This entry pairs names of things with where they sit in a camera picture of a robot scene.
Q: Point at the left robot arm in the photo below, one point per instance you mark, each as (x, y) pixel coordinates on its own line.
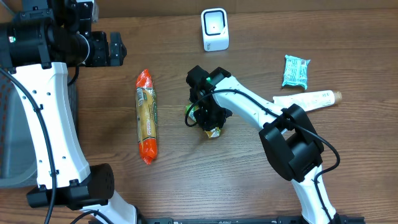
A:
(38, 47)

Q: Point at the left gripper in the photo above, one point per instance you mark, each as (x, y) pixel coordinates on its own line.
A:
(99, 42)

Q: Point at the white gold-capped cream tube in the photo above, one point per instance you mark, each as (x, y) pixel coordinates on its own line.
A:
(311, 100)

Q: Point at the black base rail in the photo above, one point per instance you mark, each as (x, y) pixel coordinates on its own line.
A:
(278, 220)

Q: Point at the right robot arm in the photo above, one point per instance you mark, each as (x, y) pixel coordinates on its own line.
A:
(292, 146)

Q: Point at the orange pasta package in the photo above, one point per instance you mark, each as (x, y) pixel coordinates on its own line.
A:
(147, 118)

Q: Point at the green snack packet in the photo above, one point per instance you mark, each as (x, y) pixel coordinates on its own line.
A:
(213, 133)

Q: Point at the white barcode scanner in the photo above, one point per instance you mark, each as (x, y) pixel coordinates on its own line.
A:
(215, 32)

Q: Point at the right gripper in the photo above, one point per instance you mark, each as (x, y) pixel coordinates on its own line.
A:
(211, 122)

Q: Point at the teal snack packet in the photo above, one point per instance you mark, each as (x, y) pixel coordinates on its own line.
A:
(295, 73)

